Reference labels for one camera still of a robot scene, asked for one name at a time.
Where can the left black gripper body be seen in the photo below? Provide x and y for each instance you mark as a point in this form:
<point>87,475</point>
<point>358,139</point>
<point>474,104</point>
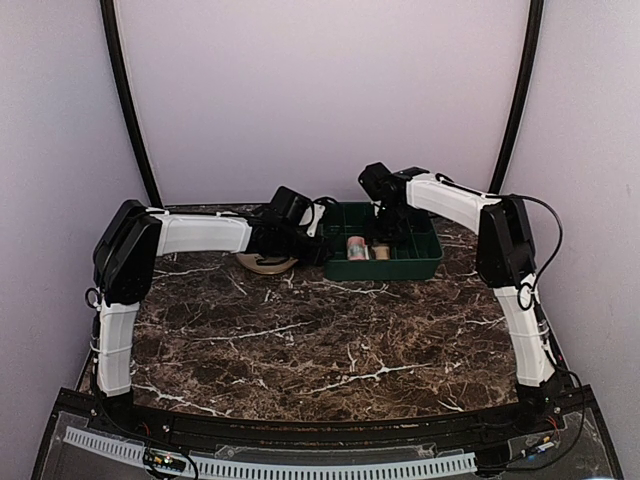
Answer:
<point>290,246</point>

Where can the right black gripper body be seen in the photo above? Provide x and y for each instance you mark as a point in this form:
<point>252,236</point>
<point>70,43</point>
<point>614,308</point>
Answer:
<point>390,226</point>

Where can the beige striped sock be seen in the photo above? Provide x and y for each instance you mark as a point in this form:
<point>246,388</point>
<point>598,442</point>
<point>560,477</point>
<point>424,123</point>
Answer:
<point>381,251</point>

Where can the green compartment tray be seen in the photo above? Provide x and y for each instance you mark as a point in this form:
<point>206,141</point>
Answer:
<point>415,256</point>

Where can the pink patterned sock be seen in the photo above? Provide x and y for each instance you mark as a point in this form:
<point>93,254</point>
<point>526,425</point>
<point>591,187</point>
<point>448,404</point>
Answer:
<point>356,249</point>

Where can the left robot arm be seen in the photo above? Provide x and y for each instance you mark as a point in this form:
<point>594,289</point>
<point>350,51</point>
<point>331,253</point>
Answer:
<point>124,261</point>

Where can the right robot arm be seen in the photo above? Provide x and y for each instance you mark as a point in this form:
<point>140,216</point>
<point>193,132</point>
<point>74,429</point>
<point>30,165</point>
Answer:
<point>505,255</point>

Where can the white slotted cable duct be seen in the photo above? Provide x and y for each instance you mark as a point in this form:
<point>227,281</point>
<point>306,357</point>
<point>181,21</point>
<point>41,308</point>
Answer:
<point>203,467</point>

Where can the black front rail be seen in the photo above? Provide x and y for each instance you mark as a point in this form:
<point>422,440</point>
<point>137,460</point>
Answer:
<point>484,429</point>

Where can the black right frame post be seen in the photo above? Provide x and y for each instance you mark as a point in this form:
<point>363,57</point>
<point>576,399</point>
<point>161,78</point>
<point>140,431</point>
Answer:
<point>521,89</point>

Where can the black frame post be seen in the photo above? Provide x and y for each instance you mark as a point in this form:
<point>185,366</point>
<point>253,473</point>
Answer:
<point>521,89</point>
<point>126,100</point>

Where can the black left frame post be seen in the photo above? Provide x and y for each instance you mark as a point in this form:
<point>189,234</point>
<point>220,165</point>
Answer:
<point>126,100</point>

